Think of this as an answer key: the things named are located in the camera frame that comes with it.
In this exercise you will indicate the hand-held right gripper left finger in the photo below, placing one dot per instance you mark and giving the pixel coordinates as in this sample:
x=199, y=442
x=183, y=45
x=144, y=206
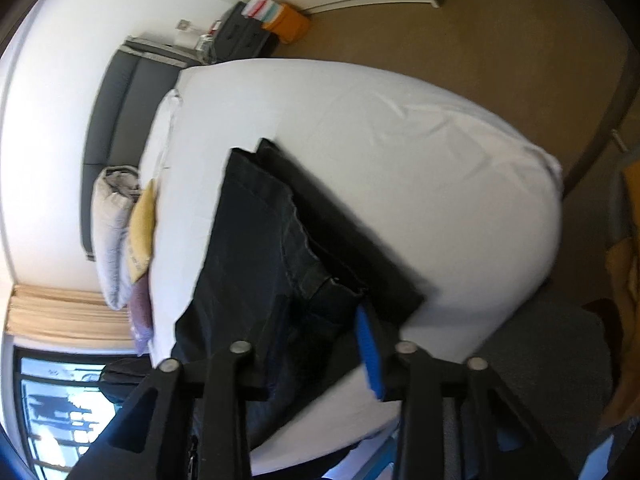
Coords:
x=230, y=385

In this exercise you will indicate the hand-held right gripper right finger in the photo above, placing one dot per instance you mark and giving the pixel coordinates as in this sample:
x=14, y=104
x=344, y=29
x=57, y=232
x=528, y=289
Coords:
x=371, y=355

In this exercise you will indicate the black pants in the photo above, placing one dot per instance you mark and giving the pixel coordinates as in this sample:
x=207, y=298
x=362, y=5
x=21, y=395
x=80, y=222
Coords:
x=250, y=260

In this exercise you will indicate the purple cushion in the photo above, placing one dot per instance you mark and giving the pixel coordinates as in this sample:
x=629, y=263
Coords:
x=140, y=305

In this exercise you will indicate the yellow cushion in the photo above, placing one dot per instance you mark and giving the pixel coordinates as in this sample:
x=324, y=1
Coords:
x=140, y=230

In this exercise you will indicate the window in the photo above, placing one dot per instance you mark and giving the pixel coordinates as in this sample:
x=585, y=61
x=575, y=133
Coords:
x=50, y=410

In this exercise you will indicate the folded white duvet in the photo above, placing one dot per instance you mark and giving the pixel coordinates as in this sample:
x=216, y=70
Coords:
x=110, y=240

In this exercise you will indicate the beige curtain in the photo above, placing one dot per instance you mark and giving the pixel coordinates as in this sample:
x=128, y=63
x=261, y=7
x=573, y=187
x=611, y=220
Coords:
x=50, y=315

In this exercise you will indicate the bed with white sheet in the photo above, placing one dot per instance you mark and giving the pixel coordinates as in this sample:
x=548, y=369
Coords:
x=400, y=160

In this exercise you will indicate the person's yellow clothing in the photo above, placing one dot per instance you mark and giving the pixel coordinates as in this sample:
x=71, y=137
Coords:
x=625, y=285

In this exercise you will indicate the white pillow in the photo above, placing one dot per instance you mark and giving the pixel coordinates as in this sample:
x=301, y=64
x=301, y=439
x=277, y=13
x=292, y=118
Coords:
x=162, y=125

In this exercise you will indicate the grey upholstered headboard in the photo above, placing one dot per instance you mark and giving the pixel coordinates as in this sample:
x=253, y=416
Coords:
x=115, y=110

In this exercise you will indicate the orange storage box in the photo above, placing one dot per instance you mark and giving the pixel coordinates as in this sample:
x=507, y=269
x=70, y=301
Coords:
x=290, y=25

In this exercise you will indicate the dark grey nightstand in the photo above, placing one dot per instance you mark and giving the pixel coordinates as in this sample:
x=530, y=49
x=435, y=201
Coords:
x=240, y=35

